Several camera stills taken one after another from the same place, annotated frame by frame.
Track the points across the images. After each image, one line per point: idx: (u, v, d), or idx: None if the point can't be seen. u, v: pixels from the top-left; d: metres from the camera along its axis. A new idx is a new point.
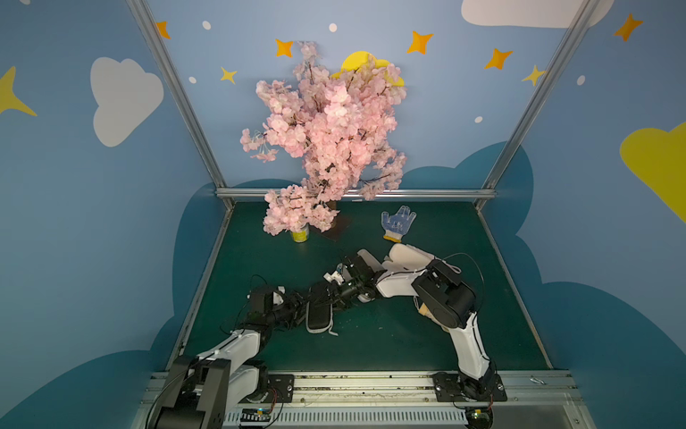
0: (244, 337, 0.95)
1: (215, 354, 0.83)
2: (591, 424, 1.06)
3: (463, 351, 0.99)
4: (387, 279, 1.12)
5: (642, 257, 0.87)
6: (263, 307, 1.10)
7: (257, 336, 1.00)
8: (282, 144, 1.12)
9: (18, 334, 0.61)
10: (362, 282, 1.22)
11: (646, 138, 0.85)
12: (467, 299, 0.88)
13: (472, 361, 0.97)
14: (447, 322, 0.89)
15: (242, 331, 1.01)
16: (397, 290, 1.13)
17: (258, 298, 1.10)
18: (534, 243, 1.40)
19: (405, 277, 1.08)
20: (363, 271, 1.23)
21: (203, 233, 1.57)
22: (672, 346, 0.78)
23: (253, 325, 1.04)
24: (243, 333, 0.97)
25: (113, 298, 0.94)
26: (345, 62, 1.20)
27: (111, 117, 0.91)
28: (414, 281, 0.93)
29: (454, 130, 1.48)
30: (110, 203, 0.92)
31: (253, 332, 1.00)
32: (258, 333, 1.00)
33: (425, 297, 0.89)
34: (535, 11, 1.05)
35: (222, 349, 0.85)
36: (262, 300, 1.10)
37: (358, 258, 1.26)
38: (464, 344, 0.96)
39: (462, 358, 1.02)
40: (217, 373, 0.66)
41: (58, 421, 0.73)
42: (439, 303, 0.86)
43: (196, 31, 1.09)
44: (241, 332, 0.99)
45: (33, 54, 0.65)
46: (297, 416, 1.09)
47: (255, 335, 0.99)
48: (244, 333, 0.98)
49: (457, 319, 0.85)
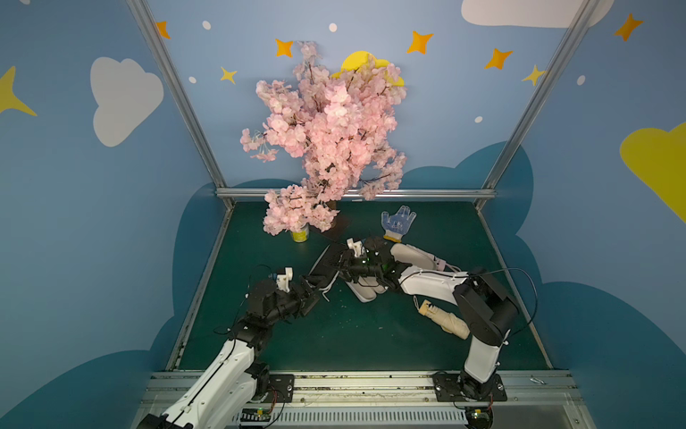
0: (228, 369, 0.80)
1: (187, 410, 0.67)
2: (591, 424, 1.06)
3: (478, 357, 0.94)
4: (414, 276, 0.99)
5: (642, 257, 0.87)
6: (263, 310, 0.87)
7: (250, 354, 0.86)
8: (282, 144, 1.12)
9: (18, 334, 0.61)
10: (381, 273, 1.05)
11: (646, 138, 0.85)
12: (512, 318, 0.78)
13: (483, 368, 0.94)
14: (484, 336, 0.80)
15: (230, 350, 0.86)
16: (426, 290, 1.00)
17: (256, 301, 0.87)
18: (534, 244, 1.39)
19: (439, 281, 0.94)
20: (387, 259, 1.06)
21: (204, 233, 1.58)
22: (671, 346, 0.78)
23: (248, 332, 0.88)
24: (227, 362, 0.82)
25: (113, 298, 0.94)
26: (345, 62, 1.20)
27: (111, 117, 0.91)
28: (455, 290, 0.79)
29: (453, 130, 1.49)
30: (110, 203, 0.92)
31: (244, 350, 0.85)
32: (250, 350, 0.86)
33: (471, 312, 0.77)
34: (534, 11, 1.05)
35: (196, 399, 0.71)
36: (261, 305, 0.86)
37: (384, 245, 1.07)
38: (485, 357, 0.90)
39: (471, 362, 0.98)
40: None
41: (58, 421, 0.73)
42: (488, 322, 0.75)
43: (196, 31, 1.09)
44: (226, 357, 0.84)
45: (33, 53, 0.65)
46: (297, 415, 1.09)
47: (246, 354, 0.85)
48: (230, 359, 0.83)
49: (499, 337, 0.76)
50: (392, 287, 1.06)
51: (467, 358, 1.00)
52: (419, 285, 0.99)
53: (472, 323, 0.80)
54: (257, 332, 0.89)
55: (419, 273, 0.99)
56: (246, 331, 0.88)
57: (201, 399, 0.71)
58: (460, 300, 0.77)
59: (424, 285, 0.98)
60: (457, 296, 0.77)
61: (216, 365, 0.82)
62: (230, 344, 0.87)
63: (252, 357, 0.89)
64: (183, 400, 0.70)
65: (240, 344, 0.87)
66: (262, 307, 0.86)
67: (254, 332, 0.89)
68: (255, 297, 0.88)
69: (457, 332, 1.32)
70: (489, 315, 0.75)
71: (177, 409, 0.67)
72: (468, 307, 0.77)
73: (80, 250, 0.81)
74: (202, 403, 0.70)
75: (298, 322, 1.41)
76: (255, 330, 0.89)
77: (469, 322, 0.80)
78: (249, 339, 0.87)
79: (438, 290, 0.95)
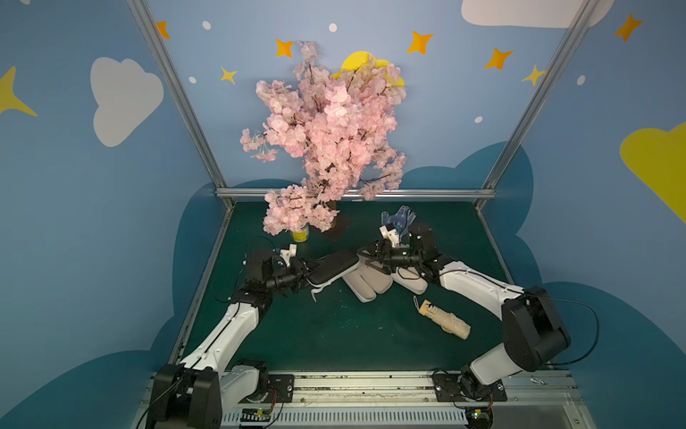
0: (235, 325, 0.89)
1: (203, 357, 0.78)
2: (591, 424, 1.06)
3: (490, 364, 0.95)
4: (459, 273, 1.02)
5: (643, 257, 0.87)
6: (261, 274, 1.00)
7: (255, 315, 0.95)
8: (282, 144, 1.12)
9: (17, 334, 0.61)
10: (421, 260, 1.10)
11: (646, 138, 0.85)
12: (556, 349, 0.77)
13: (492, 374, 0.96)
14: (522, 358, 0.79)
15: (236, 310, 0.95)
16: (465, 290, 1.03)
17: (255, 264, 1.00)
18: (534, 244, 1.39)
19: (486, 288, 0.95)
20: (428, 247, 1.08)
21: (204, 233, 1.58)
22: (672, 347, 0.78)
23: (250, 298, 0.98)
24: (235, 319, 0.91)
25: (113, 297, 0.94)
26: (345, 62, 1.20)
27: (111, 117, 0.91)
28: (506, 304, 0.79)
29: (454, 130, 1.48)
30: (110, 203, 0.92)
31: (249, 309, 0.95)
32: (255, 310, 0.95)
33: (517, 331, 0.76)
34: (534, 11, 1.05)
35: (212, 348, 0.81)
36: (260, 268, 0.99)
37: (428, 232, 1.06)
38: (504, 367, 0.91)
39: (479, 363, 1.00)
40: (202, 389, 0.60)
41: (58, 421, 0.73)
42: (531, 346, 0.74)
43: (196, 31, 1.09)
44: (233, 315, 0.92)
45: (34, 53, 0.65)
46: (298, 416, 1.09)
47: (251, 313, 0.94)
48: (237, 316, 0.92)
49: (537, 364, 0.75)
50: (430, 274, 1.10)
51: (477, 358, 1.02)
52: (461, 284, 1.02)
53: (512, 343, 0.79)
54: (259, 297, 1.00)
55: (463, 273, 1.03)
56: (247, 296, 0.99)
57: (215, 348, 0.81)
58: (509, 315, 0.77)
59: (466, 285, 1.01)
60: (506, 311, 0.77)
61: (225, 321, 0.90)
62: (234, 306, 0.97)
63: (256, 319, 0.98)
64: (199, 350, 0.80)
65: (245, 306, 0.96)
66: (260, 269, 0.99)
67: (255, 296, 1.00)
68: (253, 261, 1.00)
69: (457, 332, 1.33)
70: (534, 340, 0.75)
71: (194, 357, 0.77)
72: (515, 324, 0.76)
73: (80, 250, 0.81)
74: (217, 350, 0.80)
75: (298, 322, 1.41)
76: (256, 294, 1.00)
77: (508, 339, 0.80)
78: (252, 301, 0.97)
79: (480, 293, 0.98)
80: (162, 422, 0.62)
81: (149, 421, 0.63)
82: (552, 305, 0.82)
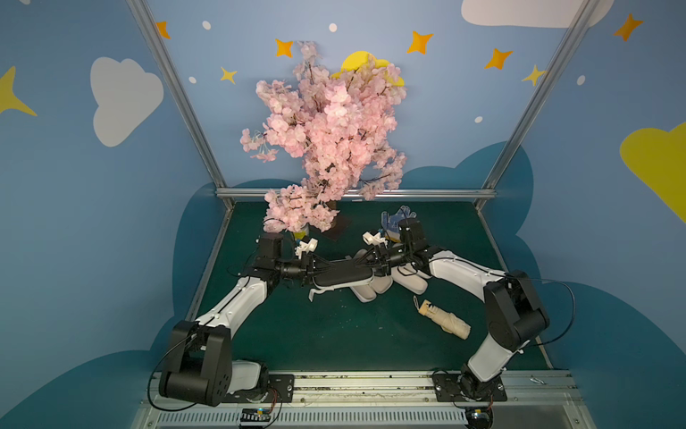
0: (246, 295, 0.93)
1: (216, 317, 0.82)
2: (591, 424, 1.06)
3: (486, 357, 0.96)
4: (447, 261, 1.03)
5: (643, 257, 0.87)
6: (271, 255, 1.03)
7: (263, 288, 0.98)
8: (282, 144, 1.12)
9: (18, 334, 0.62)
10: (411, 249, 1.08)
11: (645, 138, 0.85)
12: (536, 329, 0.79)
13: (489, 369, 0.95)
14: (504, 340, 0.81)
15: (246, 281, 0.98)
16: (454, 277, 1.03)
17: (267, 245, 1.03)
18: (534, 243, 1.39)
19: (470, 271, 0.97)
20: (419, 245, 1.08)
21: (204, 233, 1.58)
22: (673, 347, 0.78)
23: (260, 273, 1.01)
24: (246, 289, 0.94)
25: (113, 297, 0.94)
26: (345, 62, 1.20)
27: (111, 118, 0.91)
28: (487, 284, 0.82)
29: (454, 130, 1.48)
30: (110, 203, 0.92)
31: (258, 281, 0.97)
32: (264, 283, 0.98)
33: (497, 311, 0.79)
34: (534, 11, 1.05)
35: (224, 310, 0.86)
36: (271, 248, 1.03)
37: (416, 224, 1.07)
38: (495, 357, 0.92)
39: (475, 358, 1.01)
40: (215, 343, 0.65)
41: (58, 421, 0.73)
42: (510, 323, 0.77)
43: (196, 31, 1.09)
44: (245, 286, 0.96)
45: (34, 54, 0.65)
46: (297, 416, 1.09)
47: (260, 285, 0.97)
48: (247, 287, 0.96)
49: (517, 342, 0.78)
50: (420, 265, 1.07)
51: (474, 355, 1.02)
52: (448, 271, 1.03)
53: (494, 323, 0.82)
54: (268, 273, 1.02)
55: (451, 260, 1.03)
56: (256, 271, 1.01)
57: (228, 311, 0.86)
58: (489, 296, 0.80)
59: (454, 272, 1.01)
60: (488, 291, 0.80)
61: (237, 290, 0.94)
62: (244, 278, 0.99)
63: (264, 292, 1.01)
64: (213, 311, 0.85)
65: (255, 278, 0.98)
66: (272, 248, 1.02)
67: (264, 272, 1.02)
68: (265, 240, 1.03)
69: (457, 332, 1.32)
70: (514, 319, 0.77)
71: (207, 316, 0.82)
72: (494, 304, 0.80)
73: (80, 250, 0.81)
74: (229, 313, 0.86)
75: (298, 321, 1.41)
76: (267, 272, 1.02)
77: (490, 319, 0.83)
78: (262, 275, 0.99)
79: (467, 280, 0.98)
80: (177, 374, 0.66)
81: (164, 373, 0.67)
82: (532, 287, 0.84)
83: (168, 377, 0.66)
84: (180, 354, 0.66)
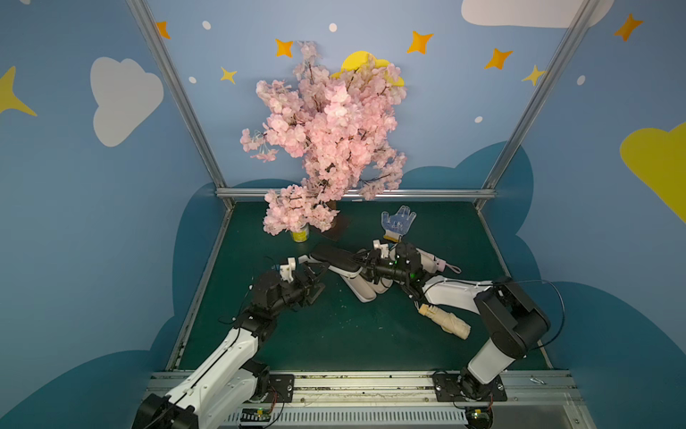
0: (231, 356, 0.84)
1: (188, 393, 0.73)
2: (591, 424, 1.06)
3: (486, 362, 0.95)
4: (439, 285, 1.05)
5: (643, 257, 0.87)
6: (267, 302, 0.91)
7: (254, 343, 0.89)
8: (282, 144, 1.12)
9: (18, 334, 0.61)
10: (407, 281, 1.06)
11: (645, 138, 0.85)
12: (539, 333, 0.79)
13: (490, 372, 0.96)
14: (510, 348, 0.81)
15: (236, 338, 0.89)
16: (449, 300, 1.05)
17: (260, 293, 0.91)
18: (534, 243, 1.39)
19: (462, 290, 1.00)
20: (415, 268, 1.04)
21: (204, 233, 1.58)
22: (673, 347, 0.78)
23: (253, 323, 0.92)
24: (231, 349, 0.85)
25: (113, 297, 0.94)
26: (345, 62, 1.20)
27: (111, 118, 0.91)
28: (478, 296, 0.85)
29: (454, 130, 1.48)
30: (110, 203, 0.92)
31: (248, 339, 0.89)
32: (255, 340, 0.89)
33: (495, 320, 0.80)
34: (534, 11, 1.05)
35: (198, 383, 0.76)
36: (265, 297, 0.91)
37: (416, 256, 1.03)
38: (496, 361, 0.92)
39: (475, 362, 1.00)
40: None
41: (57, 421, 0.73)
42: (509, 331, 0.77)
43: (196, 32, 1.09)
44: (230, 345, 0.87)
45: (34, 54, 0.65)
46: (297, 416, 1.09)
47: (250, 342, 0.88)
48: (233, 347, 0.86)
49: (524, 349, 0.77)
50: (417, 298, 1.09)
51: (473, 358, 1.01)
52: (443, 294, 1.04)
53: (497, 333, 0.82)
54: (262, 323, 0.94)
55: (442, 282, 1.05)
56: (250, 321, 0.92)
57: (204, 384, 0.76)
58: (483, 307, 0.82)
59: (448, 294, 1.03)
60: (480, 302, 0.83)
61: (221, 350, 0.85)
62: (235, 332, 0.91)
63: (255, 347, 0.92)
64: (188, 383, 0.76)
65: (245, 334, 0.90)
66: (265, 298, 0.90)
67: (259, 322, 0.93)
68: (258, 289, 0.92)
69: (457, 332, 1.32)
70: (512, 324, 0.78)
71: (179, 391, 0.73)
72: (490, 313, 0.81)
73: (80, 251, 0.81)
74: (204, 387, 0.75)
75: (298, 321, 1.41)
76: (260, 321, 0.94)
77: (492, 330, 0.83)
78: (254, 329, 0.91)
79: (461, 298, 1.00)
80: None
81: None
82: (522, 290, 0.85)
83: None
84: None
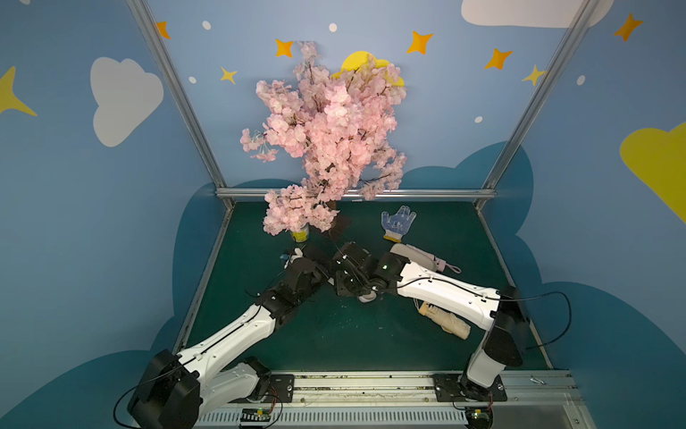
0: (243, 332, 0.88)
1: (197, 358, 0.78)
2: (591, 424, 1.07)
3: (482, 368, 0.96)
4: (427, 286, 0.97)
5: (643, 257, 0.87)
6: (296, 284, 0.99)
7: (270, 325, 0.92)
8: (282, 144, 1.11)
9: (17, 334, 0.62)
10: (363, 274, 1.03)
11: (645, 138, 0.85)
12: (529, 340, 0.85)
13: (489, 376, 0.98)
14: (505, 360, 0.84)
15: (254, 315, 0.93)
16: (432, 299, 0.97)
17: (293, 273, 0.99)
18: (535, 244, 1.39)
19: (463, 301, 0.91)
20: (362, 261, 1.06)
21: (204, 233, 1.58)
22: (673, 348, 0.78)
23: (274, 305, 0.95)
24: (246, 324, 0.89)
25: (112, 297, 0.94)
26: (345, 62, 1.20)
27: (111, 118, 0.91)
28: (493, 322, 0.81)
29: (453, 130, 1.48)
30: (110, 204, 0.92)
31: (265, 319, 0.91)
32: (271, 321, 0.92)
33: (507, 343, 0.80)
34: (535, 11, 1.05)
35: (208, 351, 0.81)
36: (296, 279, 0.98)
37: (351, 247, 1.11)
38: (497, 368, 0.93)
39: (474, 370, 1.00)
40: (179, 394, 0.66)
41: (56, 421, 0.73)
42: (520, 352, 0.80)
43: (196, 32, 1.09)
44: (247, 321, 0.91)
45: (35, 55, 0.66)
46: (297, 416, 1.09)
47: (267, 323, 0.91)
48: (250, 323, 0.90)
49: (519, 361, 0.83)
50: (381, 286, 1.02)
51: (469, 366, 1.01)
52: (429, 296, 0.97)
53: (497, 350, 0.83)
54: (282, 306, 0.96)
55: (420, 281, 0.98)
56: (272, 301, 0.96)
57: (213, 353, 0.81)
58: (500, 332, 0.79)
59: (437, 299, 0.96)
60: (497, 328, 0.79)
61: (237, 324, 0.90)
62: (255, 308, 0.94)
63: (271, 329, 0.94)
64: (198, 349, 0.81)
65: (264, 313, 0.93)
66: (296, 279, 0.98)
67: (280, 304, 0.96)
68: (292, 269, 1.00)
69: (457, 331, 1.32)
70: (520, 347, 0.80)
71: (189, 354, 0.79)
72: (508, 339, 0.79)
73: (79, 250, 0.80)
74: (213, 356, 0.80)
75: (298, 321, 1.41)
76: (281, 303, 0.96)
77: (493, 347, 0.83)
78: (273, 310, 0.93)
79: (454, 305, 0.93)
80: (143, 403, 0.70)
81: (133, 399, 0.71)
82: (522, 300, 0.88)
83: (136, 402, 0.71)
84: (148, 387, 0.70)
